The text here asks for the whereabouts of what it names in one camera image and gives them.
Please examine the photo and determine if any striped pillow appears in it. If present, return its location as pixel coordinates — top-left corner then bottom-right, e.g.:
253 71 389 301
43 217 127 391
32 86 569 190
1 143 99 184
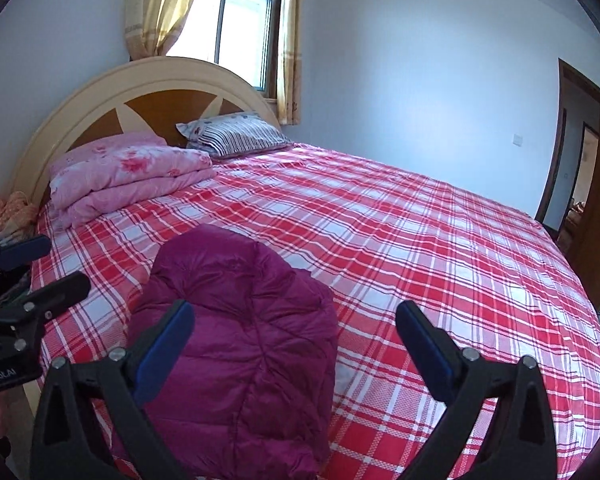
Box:
176 112 293 158

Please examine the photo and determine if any bed with red plaid sheet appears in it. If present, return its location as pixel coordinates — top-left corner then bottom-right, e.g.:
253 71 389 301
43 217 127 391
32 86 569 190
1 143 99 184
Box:
10 142 600 480

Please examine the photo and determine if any brown door frame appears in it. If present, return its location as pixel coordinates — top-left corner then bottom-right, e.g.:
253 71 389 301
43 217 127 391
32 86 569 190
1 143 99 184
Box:
535 58 600 241

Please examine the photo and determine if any purple down jacket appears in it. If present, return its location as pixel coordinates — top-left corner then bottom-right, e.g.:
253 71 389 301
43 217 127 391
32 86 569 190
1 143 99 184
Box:
125 224 340 480

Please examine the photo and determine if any cream and wood headboard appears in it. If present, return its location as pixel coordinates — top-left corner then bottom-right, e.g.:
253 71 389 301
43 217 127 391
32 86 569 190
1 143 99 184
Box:
10 56 283 211

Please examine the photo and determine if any orange floral cloth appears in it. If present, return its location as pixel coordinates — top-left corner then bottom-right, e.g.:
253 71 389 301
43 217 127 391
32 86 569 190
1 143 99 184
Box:
0 190 38 241

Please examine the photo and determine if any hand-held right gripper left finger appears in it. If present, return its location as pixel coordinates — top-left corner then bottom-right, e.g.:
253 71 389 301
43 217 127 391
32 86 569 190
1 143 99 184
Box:
30 299 197 480

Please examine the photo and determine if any pink floral folded quilt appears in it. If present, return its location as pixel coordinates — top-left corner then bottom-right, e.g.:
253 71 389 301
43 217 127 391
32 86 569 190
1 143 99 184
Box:
47 132 218 231

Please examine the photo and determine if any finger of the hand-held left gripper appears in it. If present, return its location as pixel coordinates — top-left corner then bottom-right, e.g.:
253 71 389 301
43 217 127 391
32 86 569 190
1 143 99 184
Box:
0 234 53 286
0 272 92 333

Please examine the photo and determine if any window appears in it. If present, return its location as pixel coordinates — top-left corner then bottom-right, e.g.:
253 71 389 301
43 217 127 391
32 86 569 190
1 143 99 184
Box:
167 0 283 98

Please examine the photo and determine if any wide yellow curtain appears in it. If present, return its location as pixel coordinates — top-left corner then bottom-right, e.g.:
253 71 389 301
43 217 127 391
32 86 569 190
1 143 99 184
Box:
124 0 211 61

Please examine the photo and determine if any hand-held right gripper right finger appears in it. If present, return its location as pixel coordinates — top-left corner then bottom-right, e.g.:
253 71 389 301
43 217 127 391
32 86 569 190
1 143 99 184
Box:
395 300 558 480

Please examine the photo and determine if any person's left hand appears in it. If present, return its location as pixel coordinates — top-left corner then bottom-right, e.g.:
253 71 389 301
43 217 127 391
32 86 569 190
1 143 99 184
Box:
0 392 16 433

